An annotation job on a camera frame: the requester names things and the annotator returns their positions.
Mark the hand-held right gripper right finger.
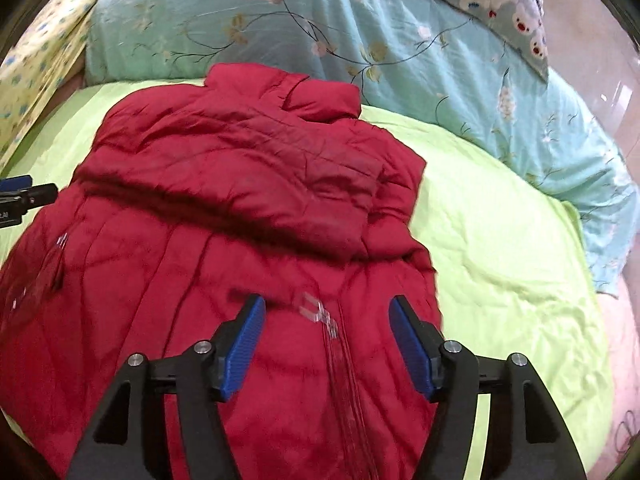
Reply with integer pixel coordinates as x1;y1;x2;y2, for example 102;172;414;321
388;294;587;480

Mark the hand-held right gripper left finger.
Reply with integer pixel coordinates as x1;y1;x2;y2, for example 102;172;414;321
65;294;267;480

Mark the red puffer jacket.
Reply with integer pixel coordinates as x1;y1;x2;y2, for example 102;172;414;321
0;62;446;480

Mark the yellow patterned pillow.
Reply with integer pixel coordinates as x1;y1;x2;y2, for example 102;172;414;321
0;0;121;171

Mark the light green blanket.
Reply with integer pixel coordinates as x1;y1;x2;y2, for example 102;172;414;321
0;77;616;480

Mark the pink bed sheet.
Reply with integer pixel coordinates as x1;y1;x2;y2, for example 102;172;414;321
595;275;640;461

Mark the turquoise floral quilt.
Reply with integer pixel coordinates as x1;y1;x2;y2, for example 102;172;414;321
82;0;640;293

